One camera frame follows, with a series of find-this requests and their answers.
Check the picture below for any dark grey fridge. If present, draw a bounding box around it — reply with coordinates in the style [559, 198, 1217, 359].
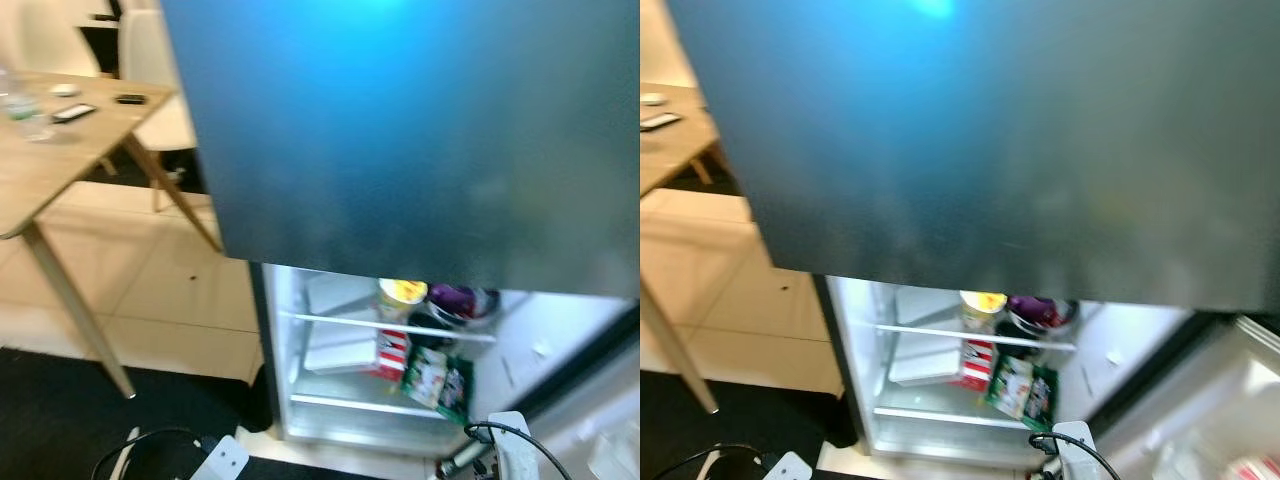
[665, 0, 1280, 480]
[160, 0, 641, 480]

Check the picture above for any glass fridge shelf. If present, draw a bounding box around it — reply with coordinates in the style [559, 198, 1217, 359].
[868, 320, 1079, 353]
[873, 404, 1049, 433]
[288, 392, 469, 423]
[278, 308, 498, 344]

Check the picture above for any wooden table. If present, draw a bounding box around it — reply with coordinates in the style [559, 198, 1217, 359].
[0, 70, 223, 401]
[640, 82, 736, 416]

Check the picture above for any purple bowl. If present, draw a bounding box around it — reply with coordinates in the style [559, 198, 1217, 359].
[1007, 295, 1081, 341]
[429, 285, 501, 331]

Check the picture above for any black foam floor mat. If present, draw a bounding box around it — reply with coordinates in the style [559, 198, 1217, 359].
[640, 370, 861, 480]
[0, 345, 276, 480]

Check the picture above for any yellow noodle cup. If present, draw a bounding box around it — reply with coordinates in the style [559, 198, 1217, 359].
[377, 279, 430, 323]
[959, 290, 1009, 335]

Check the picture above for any red white food box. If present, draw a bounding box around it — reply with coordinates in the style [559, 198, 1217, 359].
[370, 328, 412, 382]
[953, 340, 997, 392]

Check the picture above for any white plastic storage box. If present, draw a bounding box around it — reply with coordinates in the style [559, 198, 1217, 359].
[303, 272, 383, 377]

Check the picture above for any clear plastic water bottle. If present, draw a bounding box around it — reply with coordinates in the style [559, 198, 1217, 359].
[3, 68, 51, 143]

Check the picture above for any red white packet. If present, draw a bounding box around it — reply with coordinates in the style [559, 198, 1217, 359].
[1222, 455, 1280, 480]

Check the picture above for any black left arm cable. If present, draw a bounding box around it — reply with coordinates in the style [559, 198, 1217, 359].
[650, 443, 781, 480]
[90, 427, 219, 480]

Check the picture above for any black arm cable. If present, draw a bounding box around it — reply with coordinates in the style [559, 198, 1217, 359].
[90, 427, 219, 480]
[462, 420, 573, 480]
[650, 443, 781, 480]
[1027, 431, 1136, 480]

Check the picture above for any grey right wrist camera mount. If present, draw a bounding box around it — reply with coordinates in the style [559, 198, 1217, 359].
[1050, 421, 1101, 480]
[487, 411, 542, 480]

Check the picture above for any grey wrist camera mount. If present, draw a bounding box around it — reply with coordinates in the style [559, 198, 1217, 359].
[487, 411, 542, 480]
[1050, 421, 1101, 480]
[188, 434, 251, 480]
[765, 451, 813, 480]

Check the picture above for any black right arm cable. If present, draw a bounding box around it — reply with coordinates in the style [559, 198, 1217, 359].
[1027, 431, 1136, 480]
[462, 420, 573, 480]

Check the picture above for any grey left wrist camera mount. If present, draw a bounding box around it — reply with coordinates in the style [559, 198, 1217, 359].
[188, 434, 251, 480]
[765, 451, 813, 480]

